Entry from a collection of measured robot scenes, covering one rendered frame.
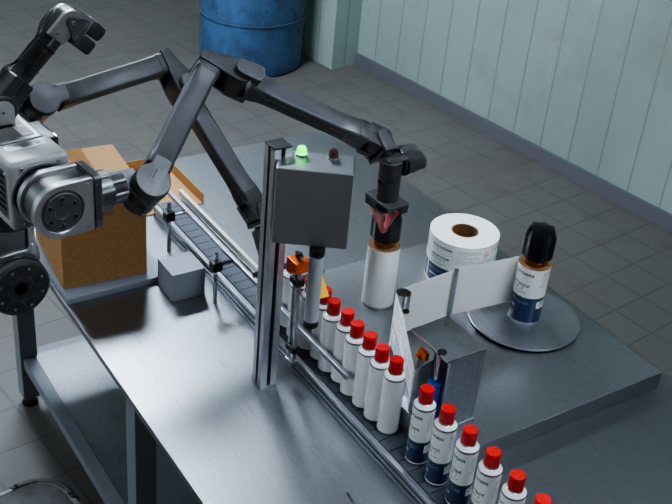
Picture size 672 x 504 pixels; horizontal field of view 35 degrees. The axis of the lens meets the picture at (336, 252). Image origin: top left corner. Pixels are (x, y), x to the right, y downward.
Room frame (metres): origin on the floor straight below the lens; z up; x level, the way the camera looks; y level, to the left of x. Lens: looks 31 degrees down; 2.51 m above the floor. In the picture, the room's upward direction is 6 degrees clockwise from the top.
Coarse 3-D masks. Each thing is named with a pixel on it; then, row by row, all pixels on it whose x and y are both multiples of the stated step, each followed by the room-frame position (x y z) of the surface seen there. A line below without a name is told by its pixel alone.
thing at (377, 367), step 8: (384, 344) 1.95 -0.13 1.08; (376, 352) 1.94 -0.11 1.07; (384, 352) 1.93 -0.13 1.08; (376, 360) 1.93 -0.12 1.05; (384, 360) 1.93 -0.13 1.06; (376, 368) 1.92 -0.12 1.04; (384, 368) 1.92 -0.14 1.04; (368, 376) 1.94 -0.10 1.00; (376, 376) 1.92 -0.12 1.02; (368, 384) 1.93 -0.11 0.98; (376, 384) 1.92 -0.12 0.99; (368, 392) 1.93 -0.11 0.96; (376, 392) 1.92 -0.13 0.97; (368, 400) 1.93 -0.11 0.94; (376, 400) 1.92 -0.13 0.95; (368, 408) 1.93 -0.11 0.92; (376, 408) 1.92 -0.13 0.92; (368, 416) 1.92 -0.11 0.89; (376, 416) 1.92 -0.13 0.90
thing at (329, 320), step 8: (328, 304) 2.10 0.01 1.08; (336, 304) 2.10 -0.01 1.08; (328, 312) 2.10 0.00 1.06; (336, 312) 2.10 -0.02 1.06; (328, 320) 2.09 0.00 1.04; (336, 320) 2.09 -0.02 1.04; (328, 328) 2.09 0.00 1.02; (320, 336) 2.11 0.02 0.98; (328, 336) 2.09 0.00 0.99; (328, 344) 2.09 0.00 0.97; (320, 360) 2.10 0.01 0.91; (320, 368) 2.10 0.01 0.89; (328, 368) 2.09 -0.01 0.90
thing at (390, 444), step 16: (176, 208) 2.84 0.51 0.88; (176, 224) 2.75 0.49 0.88; (192, 224) 2.75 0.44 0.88; (192, 240) 2.66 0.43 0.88; (208, 240) 2.67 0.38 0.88; (208, 256) 2.58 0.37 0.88; (224, 256) 2.59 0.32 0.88; (224, 272) 2.50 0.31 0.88; (240, 272) 2.51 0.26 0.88; (240, 288) 2.43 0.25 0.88; (256, 288) 2.44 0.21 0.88; (304, 352) 2.17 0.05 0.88; (336, 384) 2.05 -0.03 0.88; (400, 432) 1.90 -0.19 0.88; (400, 448) 1.84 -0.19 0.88; (400, 464) 1.79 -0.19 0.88; (416, 480) 1.74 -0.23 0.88; (432, 496) 1.70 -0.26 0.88
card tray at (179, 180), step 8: (136, 160) 3.15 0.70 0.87; (144, 160) 3.17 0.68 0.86; (136, 168) 3.15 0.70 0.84; (176, 168) 3.13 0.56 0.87; (176, 176) 3.13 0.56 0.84; (184, 176) 3.08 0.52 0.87; (176, 184) 3.08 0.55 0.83; (184, 184) 3.08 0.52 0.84; (192, 184) 3.03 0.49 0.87; (176, 192) 3.03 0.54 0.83; (192, 192) 3.03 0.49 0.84; (200, 192) 2.99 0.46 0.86; (168, 200) 2.97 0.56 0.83; (200, 200) 2.98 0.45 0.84
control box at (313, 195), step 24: (288, 168) 2.02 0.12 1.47; (312, 168) 2.03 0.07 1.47; (336, 168) 2.05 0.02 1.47; (288, 192) 2.02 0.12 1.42; (312, 192) 2.02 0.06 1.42; (336, 192) 2.02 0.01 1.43; (288, 216) 2.02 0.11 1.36; (312, 216) 2.02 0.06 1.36; (336, 216) 2.02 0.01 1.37; (288, 240) 2.02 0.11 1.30; (312, 240) 2.02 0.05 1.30; (336, 240) 2.02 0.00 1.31
